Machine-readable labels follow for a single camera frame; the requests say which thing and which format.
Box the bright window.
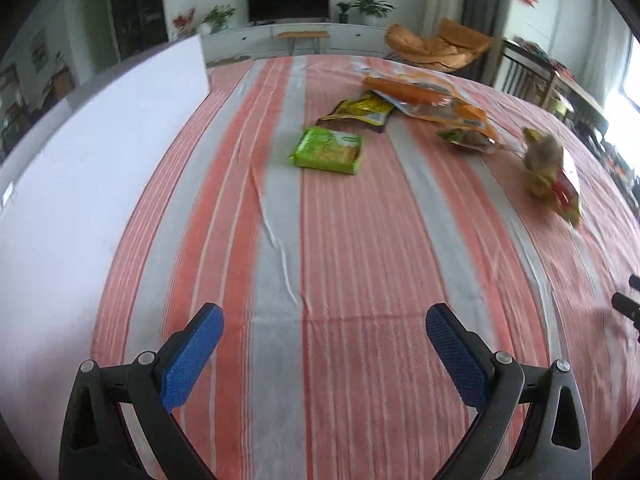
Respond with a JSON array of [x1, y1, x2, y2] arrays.
[[605, 35, 640, 116]]

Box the wooden stool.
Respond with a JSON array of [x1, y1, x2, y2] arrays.
[[276, 30, 331, 56]]

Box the green plant in vase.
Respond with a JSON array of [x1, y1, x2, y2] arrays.
[[202, 4, 237, 35]]

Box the red and yellow snack packet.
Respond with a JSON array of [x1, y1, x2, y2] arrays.
[[547, 147, 583, 228]]

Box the white low cabinet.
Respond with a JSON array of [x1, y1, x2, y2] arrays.
[[200, 22, 396, 63]]

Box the green cracker packet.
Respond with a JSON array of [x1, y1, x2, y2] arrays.
[[288, 127, 364, 176]]

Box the large plant in white pot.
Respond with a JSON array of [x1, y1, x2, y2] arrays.
[[350, 0, 395, 27]]

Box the yellow and dark snack packet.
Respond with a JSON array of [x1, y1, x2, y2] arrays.
[[317, 91, 396, 134]]

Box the tall dark cabinet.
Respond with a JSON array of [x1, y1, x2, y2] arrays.
[[107, 0, 168, 61]]

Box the dark wooden chair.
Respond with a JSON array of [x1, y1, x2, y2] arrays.
[[492, 39, 561, 106]]

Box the orange striped tablecloth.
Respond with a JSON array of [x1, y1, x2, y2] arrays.
[[90, 55, 640, 480]]

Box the red flowers in vase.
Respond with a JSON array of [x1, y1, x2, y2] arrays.
[[171, 7, 197, 38]]

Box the orange lounge chair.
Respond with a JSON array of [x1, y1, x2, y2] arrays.
[[384, 17, 493, 73]]

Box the grey curtain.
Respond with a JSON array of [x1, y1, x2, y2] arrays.
[[462, 0, 511, 81]]

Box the clear packet with green ends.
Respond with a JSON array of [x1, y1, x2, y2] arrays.
[[436, 127, 526, 156]]

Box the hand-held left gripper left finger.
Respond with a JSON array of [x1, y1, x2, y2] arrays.
[[59, 303, 225, 480]]

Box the white curtain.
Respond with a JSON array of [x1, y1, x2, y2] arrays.
[[585, 0, 631, 96]]

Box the white cardboard box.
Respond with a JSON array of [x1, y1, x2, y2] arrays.
[[0, 35, 210, 441]]

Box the wooden side table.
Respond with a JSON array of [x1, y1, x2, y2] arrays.
[[550, 67, 608, 121]]

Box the black television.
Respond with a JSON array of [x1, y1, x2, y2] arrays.
[[247, 0, 332, 23]]

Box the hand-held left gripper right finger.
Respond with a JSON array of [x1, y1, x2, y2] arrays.
[[425, 302, 593, 480]]

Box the orange sausage packet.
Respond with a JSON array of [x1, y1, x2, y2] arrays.
[[362, 72, 501, 143]]

